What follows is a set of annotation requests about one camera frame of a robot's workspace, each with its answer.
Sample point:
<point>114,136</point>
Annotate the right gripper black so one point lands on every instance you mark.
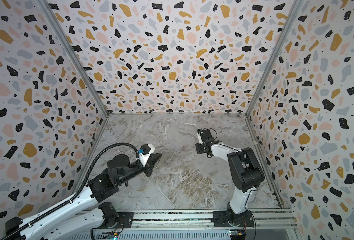
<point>201,147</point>

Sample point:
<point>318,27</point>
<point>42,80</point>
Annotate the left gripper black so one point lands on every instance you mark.
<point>150,163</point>

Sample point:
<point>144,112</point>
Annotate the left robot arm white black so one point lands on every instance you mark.
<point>118,172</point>

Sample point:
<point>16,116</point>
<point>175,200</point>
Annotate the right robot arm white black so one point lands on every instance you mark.
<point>246,172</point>

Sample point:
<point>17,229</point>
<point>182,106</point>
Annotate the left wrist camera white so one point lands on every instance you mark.
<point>144,153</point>

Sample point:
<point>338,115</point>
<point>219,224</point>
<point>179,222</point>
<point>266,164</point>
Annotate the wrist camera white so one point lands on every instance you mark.
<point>144,153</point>
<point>201,136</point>

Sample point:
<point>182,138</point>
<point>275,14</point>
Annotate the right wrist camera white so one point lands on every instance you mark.
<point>201,136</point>

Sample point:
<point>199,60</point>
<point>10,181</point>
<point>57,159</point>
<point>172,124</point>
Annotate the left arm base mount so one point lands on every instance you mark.
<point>111,218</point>

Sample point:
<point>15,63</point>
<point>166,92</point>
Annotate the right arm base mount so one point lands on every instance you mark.
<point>223,219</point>

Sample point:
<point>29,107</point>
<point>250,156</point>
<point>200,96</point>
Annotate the perforated cable tray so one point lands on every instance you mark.
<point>167,235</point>

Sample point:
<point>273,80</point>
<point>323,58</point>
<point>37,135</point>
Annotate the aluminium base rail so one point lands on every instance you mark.
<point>256,219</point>

